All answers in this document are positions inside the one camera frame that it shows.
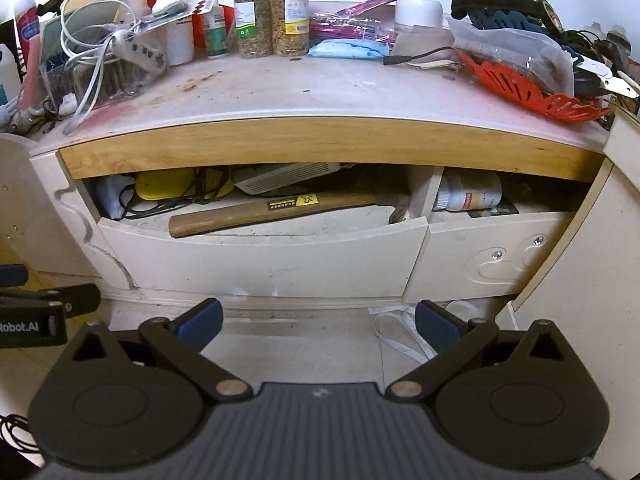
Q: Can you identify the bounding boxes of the clear jar green label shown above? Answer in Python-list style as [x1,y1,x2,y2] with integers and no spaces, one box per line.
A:
[232,0,274,59]

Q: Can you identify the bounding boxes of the pink tube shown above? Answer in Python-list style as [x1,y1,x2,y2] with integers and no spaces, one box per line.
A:
[13,0,42,113]

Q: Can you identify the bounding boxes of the white power cable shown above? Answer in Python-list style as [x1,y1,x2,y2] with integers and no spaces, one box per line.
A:
[59,0,151,137]

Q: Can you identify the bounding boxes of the white lidded jar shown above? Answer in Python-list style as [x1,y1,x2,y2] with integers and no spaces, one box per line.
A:
[391,0,446,57]

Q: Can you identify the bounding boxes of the white green label bottle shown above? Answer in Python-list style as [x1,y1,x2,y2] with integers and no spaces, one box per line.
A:
[202,2,231,59]

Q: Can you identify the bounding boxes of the wide white drawer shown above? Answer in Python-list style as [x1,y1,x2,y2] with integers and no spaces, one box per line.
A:
[82,162,431,299]

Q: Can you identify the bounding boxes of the black plug cable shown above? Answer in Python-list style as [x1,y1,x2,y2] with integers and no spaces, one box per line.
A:
[383,47,459,66]

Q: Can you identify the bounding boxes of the thin black cable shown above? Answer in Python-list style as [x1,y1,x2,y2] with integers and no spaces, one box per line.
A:
[120,169,232,219]

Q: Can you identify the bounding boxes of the tangled black cables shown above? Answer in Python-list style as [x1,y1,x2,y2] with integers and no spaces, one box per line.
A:
[562,29,633,98]

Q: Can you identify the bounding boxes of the narrow white drawer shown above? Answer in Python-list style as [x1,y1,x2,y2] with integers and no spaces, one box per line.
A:
[406,165,591,304]

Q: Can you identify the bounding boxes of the red plastic slotted scoop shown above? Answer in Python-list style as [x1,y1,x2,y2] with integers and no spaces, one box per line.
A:
[457,50,614,124]

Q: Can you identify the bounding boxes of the dark blue glove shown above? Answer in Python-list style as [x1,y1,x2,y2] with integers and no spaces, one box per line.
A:
[471,7,543,34]

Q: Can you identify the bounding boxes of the small translucent bottle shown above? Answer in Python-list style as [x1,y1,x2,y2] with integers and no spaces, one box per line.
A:
[122,0,152,22]

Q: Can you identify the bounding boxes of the black tape roll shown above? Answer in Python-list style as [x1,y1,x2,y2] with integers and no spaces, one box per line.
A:
[536,0,564,34]

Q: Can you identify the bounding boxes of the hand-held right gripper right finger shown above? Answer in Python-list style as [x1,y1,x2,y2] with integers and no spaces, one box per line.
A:
[386,300,583,402]

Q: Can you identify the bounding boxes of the wooden handle hammer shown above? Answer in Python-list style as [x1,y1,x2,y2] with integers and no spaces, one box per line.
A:
[168,192,412,239]

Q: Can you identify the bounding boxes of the white ribbon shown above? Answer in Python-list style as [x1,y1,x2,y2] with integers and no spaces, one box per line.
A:
[372,300,482,362]

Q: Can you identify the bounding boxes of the white plastic bag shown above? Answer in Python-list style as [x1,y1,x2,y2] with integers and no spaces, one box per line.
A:
[95,174,137,221]

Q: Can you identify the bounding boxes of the blue face mask pack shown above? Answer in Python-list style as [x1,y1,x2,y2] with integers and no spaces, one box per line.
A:
[308,38,390,59]

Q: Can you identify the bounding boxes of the red plastic container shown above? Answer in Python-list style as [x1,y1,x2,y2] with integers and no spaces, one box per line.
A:
[192,4,237,52]

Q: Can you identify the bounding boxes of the clear plastic bag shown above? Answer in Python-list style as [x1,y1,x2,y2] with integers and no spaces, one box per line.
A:
[446,15,577,97]

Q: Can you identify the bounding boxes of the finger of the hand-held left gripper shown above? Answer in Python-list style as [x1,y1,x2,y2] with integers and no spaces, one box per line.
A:
[0,264,29,288]
[0,283,102,319]

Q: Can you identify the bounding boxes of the yellow plastic case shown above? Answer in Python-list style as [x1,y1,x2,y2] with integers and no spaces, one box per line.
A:
[133,168,236,202]

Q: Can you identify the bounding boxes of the clear plastic organizer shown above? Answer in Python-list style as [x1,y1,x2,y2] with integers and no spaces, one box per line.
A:
[39,54,157,108]

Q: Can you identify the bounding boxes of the pink wire bundle bag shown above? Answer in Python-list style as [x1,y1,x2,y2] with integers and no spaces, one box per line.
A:
[309,0,447,47]

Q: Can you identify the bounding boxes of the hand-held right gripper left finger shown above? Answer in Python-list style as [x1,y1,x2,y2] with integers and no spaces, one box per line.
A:
[60,298,251,403]

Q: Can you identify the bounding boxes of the white red label bottle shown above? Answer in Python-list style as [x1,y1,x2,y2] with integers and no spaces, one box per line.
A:
[432,170,503,212]

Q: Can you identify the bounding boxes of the flat white ribbed device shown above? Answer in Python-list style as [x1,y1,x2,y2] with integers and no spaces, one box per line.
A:
[232,162,344,196]

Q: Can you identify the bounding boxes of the white power strip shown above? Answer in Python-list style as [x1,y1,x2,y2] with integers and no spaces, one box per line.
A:
[112,29,169,72]

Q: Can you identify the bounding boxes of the coiled black floor cable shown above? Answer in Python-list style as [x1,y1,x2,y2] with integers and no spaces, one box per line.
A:
[0,412,37,455]

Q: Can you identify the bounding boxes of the clear jar yellow label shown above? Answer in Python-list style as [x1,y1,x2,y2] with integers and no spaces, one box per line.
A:
[270,0,311,57]

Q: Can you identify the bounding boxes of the white wooden cabinet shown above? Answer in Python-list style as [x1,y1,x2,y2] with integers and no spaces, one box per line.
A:
[0,2,640,311]

